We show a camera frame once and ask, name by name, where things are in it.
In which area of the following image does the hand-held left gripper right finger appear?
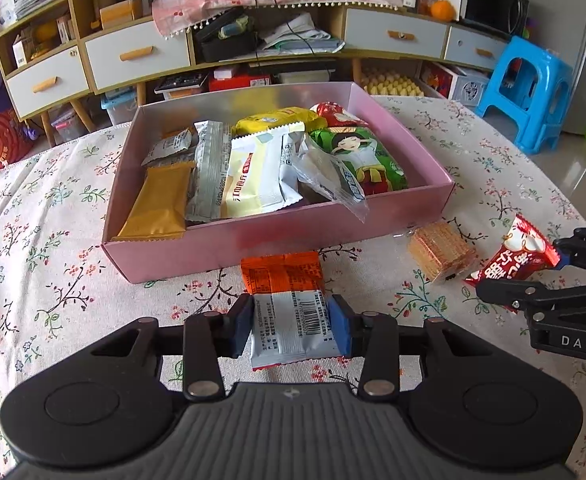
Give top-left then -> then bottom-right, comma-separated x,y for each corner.
325,293 -> 492,402

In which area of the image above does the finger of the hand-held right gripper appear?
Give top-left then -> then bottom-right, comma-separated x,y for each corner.
555,227 -> 586,276
475,279 -> 586,321

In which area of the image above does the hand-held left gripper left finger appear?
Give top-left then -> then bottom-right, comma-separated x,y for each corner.
90,293 -> 254,402

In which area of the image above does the red snack packet white print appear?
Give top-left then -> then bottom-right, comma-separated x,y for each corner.
464,213 -> 561,311

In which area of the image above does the orange and white snack packet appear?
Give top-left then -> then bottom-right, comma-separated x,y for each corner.
241,251 -> 343,371

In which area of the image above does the pink cardboard box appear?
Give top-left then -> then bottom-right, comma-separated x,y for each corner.
102,81 -> 455,285

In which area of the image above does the long silver snack packet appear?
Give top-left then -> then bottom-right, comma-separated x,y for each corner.
185,121 -> 235,224

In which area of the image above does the clear wrapped orange wafer block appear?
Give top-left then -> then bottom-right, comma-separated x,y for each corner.
407,222 -> 476,283

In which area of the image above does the golden yellow snack packet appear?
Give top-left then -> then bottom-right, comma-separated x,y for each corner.
110,164 -> 196,242

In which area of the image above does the white and yellow snack packet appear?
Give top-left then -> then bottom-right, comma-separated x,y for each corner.
220,127 -> 306,218

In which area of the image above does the clear white snack packet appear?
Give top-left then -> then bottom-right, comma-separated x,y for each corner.
293,147 -> 370,222

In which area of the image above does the green snack packet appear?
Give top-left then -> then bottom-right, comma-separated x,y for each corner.
308,126 -> 408,196

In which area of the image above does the blue plastic stool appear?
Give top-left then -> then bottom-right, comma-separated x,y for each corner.
475,36 -> 574,155

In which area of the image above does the small silver snack packet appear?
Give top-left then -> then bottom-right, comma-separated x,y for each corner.
140,127 -> 196,168

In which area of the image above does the white patterned box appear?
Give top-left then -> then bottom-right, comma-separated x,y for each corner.
420,62 -> 491,106

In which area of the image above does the floral tablecloth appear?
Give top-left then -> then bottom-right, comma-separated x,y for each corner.
0,95 -> 586,480

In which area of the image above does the yellow egg tray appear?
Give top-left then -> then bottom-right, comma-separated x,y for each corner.
362,69 -> 424,97

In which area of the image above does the flat red box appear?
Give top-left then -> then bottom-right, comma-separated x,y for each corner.
208,74 -> 274,93

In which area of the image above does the clear storage bin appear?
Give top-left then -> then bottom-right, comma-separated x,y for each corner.
100,91 -> 139,126

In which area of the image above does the black remote control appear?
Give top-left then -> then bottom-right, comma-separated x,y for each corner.
154,74 -> 209,95

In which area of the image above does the black microwave oven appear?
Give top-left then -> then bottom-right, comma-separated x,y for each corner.
460,0 -> 530,38

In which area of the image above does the black case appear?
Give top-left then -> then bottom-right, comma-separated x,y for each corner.
194,10 -> 260,63

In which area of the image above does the pile of papers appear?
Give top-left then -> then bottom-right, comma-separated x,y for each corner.
260,14 -> 346,56

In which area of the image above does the yellow cardboard box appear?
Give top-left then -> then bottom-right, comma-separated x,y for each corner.
99,0 -> 144,30

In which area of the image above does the wooden cabinet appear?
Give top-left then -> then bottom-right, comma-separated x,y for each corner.
0,0 -> 531,136

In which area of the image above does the white drawer wooden handle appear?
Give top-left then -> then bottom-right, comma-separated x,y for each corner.
84,17 -> 194,93
444,25 -> 511,72
344,8 -> 448,61
6,47 -> 94,121

